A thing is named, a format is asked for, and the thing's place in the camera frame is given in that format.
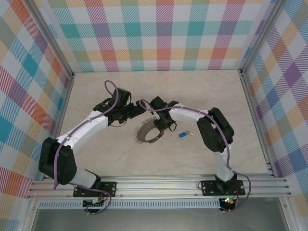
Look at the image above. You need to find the metal keyring plate with rings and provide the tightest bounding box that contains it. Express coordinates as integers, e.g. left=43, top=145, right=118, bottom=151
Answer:
left=134, top=117, right=166, bottom=144

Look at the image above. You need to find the grey metal lower panel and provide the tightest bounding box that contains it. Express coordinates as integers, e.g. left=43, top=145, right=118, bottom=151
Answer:
left=31, top=208, right=289, bottom=231

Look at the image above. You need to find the small circuit board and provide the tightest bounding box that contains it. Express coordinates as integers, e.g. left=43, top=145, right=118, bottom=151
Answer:
left=83, top=197, right=106, bottom=208
left=221, top=196, right=238, bottom=206

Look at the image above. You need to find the left gripper thin black cable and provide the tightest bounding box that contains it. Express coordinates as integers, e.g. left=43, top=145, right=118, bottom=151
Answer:
left=108, top=118, right=128, bottom=128

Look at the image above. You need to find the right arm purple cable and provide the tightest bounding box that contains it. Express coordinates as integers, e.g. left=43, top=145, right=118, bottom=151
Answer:
left=139, top=99, right=253, bottom=214

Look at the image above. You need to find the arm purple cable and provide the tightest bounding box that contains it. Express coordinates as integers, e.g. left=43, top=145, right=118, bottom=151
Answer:
left=53, top=80, right=126, bottom=216
left=139, top=99, right=253, bottom=214

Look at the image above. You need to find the aluminium side rail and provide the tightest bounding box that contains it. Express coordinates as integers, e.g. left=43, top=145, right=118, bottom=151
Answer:
left=42, top=73, right=77, bottom=181
left=239, top=71, right=277, bottom=178

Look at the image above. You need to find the long aluminium mounting rail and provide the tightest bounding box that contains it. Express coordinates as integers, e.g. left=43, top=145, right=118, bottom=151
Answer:
left=26, top=175, right=294, bottom=199

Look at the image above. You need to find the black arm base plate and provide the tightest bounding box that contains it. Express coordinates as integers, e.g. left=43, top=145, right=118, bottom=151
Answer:
left=201, top=179, right=246, bottom=197
left=73, top=180, right=118, bottom=198

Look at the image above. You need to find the white slotted cable duct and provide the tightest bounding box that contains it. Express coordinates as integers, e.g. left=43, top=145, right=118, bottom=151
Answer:
left=38, top=198, right=221, bottom=209

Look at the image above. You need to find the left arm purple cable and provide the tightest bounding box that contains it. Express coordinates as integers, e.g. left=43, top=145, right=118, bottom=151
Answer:
left=53, top=80, right=126, bottom=216

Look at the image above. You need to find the aluminium corner post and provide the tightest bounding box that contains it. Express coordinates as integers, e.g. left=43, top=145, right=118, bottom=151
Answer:
left=237, top=0, right=289, bottom=76
left=23, top=0, right=76, bottom=81

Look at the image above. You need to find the aluminium frame leg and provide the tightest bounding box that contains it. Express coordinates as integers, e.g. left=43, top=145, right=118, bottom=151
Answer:
left=21, top=199, right=40, bottom=231
left=279, top=196, right=303, bottom=231

